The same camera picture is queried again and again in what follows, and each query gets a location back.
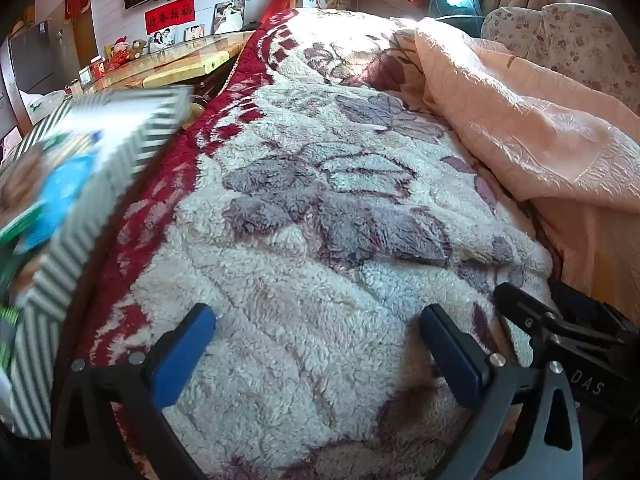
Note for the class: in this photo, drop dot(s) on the floral fleece blanket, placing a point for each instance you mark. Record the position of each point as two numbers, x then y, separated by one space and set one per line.
310 220

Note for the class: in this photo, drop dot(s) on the striped cardboard box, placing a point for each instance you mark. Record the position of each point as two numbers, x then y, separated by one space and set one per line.
120 125

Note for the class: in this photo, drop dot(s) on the wedding photo frame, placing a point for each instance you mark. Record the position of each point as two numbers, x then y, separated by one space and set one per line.
229 16

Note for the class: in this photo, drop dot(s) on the floral armchair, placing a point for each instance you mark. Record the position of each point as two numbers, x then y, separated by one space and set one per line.
575 35

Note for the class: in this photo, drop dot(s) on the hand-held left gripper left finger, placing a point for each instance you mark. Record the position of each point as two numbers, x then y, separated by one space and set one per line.
185 355

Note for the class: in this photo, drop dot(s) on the peach quilt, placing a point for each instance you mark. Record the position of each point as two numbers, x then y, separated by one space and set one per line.
540 125

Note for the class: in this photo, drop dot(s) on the couple photo frame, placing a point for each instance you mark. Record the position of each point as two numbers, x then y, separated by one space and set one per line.
162 41

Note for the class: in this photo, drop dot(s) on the small photo frame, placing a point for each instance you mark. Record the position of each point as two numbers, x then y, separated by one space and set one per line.
194 32

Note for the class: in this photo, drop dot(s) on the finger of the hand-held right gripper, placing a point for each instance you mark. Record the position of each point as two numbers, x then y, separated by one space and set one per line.
520 305

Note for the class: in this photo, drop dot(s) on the red wall banner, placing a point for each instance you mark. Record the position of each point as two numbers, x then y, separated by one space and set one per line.
169 15

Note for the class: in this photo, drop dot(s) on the red tin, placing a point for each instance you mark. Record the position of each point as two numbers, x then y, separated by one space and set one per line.
97 67

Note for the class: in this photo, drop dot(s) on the red doll figure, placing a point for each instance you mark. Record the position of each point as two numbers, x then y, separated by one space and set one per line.
119 52

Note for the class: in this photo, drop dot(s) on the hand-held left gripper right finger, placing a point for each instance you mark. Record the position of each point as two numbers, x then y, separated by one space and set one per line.
450 360

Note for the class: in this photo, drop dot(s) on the brown teddy bear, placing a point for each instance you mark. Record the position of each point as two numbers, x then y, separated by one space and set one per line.
135 51

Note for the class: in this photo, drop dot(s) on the marble-top wooden table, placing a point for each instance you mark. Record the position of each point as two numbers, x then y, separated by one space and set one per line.
175 62

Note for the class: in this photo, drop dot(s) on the white plastic bag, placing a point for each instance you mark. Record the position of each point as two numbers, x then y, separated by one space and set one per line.
45 102

